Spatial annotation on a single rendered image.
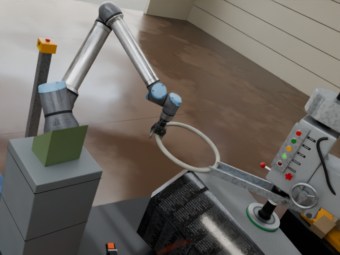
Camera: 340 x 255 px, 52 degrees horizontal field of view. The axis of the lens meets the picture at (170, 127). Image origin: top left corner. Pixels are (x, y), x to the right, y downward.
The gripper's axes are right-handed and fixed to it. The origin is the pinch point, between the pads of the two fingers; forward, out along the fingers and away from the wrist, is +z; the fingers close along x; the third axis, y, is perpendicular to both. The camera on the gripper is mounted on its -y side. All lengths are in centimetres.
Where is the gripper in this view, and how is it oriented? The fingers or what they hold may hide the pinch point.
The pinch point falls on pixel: (154, 138)
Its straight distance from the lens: 239.5
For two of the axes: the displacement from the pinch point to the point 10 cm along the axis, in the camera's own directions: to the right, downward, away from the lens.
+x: 9.0, 4.2, 1.1
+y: -1.3, 5.1, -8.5
